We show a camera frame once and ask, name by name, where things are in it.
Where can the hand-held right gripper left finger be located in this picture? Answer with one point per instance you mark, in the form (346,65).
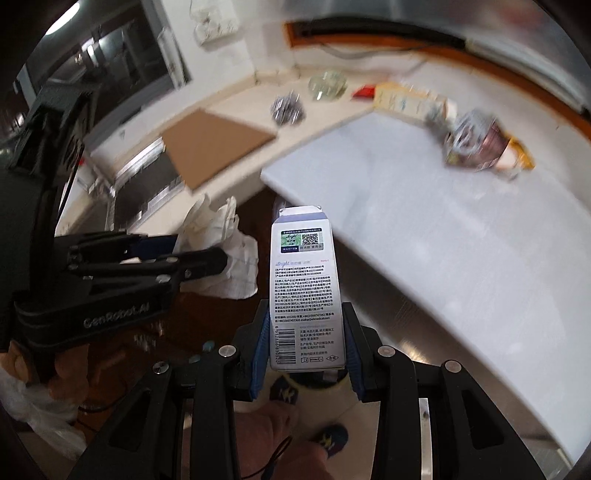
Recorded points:
(261,353)

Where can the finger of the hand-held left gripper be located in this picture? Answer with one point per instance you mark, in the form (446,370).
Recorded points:
(154,244)
(203,265)

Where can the orange wooden ledge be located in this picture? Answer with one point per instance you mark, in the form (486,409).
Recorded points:
(291,37)

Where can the silver foil snack bag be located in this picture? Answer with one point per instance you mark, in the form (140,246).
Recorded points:
(473,138)

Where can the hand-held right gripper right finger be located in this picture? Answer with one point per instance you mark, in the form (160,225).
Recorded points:
(352,353)

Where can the orange cream snack wrapper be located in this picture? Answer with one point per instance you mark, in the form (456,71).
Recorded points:
(515,159)

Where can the white printed carton box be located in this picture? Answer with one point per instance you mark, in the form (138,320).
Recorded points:
(304,295)

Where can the person's left hand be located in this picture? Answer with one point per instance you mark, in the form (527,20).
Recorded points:
(69,374)

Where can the crumpled silver foil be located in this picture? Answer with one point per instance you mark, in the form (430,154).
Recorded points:
(287,108)

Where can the red packet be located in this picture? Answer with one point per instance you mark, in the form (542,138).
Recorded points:
(364,92)

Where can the clear glass ashtray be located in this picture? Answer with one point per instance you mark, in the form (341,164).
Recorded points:
(328,85)

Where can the clear plastic sheet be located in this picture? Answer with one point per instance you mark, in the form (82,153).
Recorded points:
(508,27)

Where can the dark glass window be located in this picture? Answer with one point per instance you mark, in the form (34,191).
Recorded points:
(115,50)

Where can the white bag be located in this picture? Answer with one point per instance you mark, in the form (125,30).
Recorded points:
(221,230)

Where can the white wall socket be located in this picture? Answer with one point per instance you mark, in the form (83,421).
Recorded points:
(214,25)

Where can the brown cardboard sheet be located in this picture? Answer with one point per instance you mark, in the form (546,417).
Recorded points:
(212,143)

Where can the translucent plastic bag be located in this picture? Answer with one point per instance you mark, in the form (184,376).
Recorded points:
(41,415)

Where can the cream carton box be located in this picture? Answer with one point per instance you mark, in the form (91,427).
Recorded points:
(406,101)

